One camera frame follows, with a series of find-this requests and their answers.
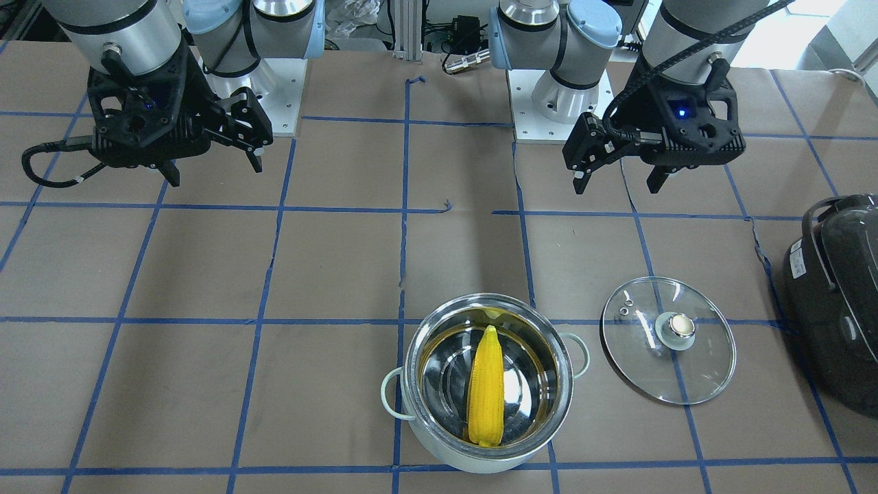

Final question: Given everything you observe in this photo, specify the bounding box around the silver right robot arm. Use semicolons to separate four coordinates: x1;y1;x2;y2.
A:
21;1;326;189

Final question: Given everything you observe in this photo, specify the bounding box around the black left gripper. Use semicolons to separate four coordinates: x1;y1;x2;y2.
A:
562;58;746;195

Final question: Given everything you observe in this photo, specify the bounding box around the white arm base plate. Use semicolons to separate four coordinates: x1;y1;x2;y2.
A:
507;69;613;145

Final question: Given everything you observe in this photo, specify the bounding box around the black rice cooker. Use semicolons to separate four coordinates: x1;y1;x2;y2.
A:
782;194;877;418

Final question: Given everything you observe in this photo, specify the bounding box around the yellow corn cob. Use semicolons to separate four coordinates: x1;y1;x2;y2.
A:
466;325;505;448

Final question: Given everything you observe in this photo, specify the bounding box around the glass pot lid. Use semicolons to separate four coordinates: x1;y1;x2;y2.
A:
601;277;737;405

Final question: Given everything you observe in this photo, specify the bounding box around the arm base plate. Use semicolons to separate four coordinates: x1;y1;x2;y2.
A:
206;58;309;137

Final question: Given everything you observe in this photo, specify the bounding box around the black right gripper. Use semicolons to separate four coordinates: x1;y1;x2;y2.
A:
86;41;274;187

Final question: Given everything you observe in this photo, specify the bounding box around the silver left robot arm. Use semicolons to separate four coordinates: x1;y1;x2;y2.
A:
182;1;774;194

